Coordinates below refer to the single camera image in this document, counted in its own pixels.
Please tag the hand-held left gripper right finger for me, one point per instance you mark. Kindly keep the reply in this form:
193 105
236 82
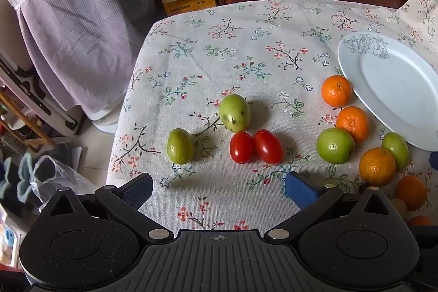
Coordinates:
301 191

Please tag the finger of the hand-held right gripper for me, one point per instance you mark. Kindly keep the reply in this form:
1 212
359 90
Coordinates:
434 161

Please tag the white round base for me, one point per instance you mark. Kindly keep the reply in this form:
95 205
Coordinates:
106 125

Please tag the white plate with flower drawing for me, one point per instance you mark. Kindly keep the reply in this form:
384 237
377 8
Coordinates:
393 86

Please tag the green jujube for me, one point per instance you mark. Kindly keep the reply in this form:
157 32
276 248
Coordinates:
334 145
234 113
180 146
395 150

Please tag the lilac checked cloth cover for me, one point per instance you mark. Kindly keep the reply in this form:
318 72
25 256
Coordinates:
68 21

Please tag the brown longan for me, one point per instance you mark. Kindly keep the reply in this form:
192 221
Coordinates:
399 207

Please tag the floral tablecloth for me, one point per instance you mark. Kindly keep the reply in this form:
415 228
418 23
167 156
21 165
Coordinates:
205 73

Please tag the blue fuzzy slipper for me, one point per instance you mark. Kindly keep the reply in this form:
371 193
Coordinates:
26 170
6 179

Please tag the clear plastic bag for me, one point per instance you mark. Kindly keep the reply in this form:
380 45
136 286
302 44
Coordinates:
58 175

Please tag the wooden rack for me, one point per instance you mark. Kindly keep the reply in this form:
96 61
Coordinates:
30 127

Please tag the red cherry tomato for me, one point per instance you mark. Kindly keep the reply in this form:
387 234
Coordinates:
268 146
241 147

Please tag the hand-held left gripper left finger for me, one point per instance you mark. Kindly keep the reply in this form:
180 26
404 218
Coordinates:
138 190

